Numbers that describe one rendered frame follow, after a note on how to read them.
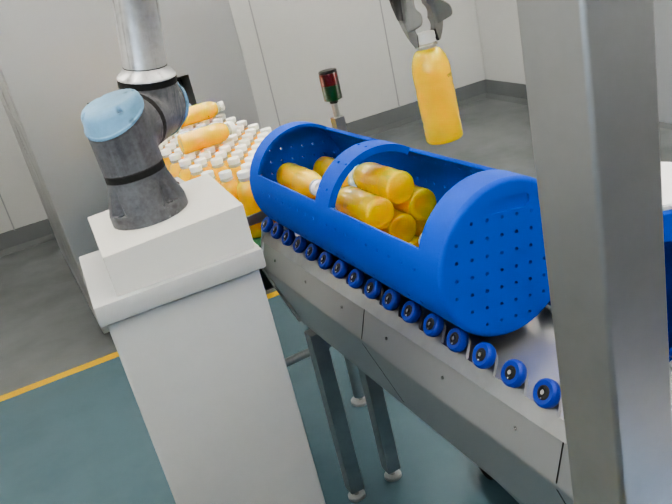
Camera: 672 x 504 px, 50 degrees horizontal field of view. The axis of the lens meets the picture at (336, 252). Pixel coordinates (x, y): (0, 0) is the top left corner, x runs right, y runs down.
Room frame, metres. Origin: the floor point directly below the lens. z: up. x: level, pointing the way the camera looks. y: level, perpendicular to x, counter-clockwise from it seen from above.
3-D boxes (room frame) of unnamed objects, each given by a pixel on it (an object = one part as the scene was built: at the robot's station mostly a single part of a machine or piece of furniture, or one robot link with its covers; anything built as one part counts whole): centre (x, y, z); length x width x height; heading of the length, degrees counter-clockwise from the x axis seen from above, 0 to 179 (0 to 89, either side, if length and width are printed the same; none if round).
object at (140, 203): (1.38, 0.34, 1.29); 0.15 x 0.15 x 0.10
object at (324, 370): (1.89, 0.12, 0.31); 0.06 x 0.06 x 0.63; 22
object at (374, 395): (1.94, -0.01, 0.31); 0.06 x 0.06 x 0.63; 22
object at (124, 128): (1.38, 0.34, 1.40); 0.13 x 0.12 x 0.14; 162
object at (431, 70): (1.32, -0.24, 1.35); 0.07 x 0.07 x 0.19
